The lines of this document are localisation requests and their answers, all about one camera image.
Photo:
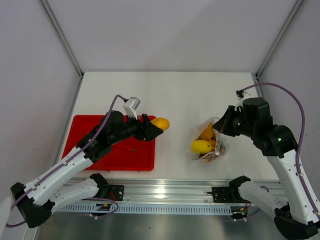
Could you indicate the aluminium frame post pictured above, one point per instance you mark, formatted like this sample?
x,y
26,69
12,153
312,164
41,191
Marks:
x,y
45,5
284,29

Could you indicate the left aluminium frame post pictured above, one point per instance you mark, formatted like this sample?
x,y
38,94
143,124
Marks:
x,y
45,5

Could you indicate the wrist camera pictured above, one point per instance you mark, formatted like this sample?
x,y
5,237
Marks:
x,y
241,96
130,107

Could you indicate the right aluminium frame post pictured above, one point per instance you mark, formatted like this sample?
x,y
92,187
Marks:
x,y
284,29

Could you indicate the clear zip top bag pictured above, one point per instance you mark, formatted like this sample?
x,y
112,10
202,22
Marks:
x,y
222,145

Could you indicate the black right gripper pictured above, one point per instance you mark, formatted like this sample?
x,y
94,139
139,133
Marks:
x,y
223,125

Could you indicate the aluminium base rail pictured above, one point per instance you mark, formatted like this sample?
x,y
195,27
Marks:
x,y
167,191

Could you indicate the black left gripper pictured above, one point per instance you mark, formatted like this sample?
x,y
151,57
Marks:
x,y
148,130

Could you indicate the red plastic tray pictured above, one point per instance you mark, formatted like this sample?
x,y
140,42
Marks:
x,y
141,160

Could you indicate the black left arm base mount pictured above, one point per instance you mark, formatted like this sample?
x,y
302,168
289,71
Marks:
x,y
116,192

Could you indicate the yellow mango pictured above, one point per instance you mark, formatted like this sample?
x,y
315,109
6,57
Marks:
x,y
201,147

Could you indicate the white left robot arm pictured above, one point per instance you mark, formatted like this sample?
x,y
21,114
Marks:
x,y
37,200

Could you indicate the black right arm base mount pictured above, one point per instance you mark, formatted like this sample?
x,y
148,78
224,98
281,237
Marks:
x,y
226,195

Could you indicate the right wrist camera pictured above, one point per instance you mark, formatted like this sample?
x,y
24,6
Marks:
x,y
241,96

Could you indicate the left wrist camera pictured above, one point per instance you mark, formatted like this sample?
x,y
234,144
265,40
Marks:
x,y
130,107

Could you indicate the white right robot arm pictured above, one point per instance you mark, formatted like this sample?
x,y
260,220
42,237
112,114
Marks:
x,y
297,217

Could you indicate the yellow ginger root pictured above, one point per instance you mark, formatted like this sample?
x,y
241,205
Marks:
x,y
209,135

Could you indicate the white slotted cable duct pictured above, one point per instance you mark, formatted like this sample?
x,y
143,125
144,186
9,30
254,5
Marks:
x,y
162,209

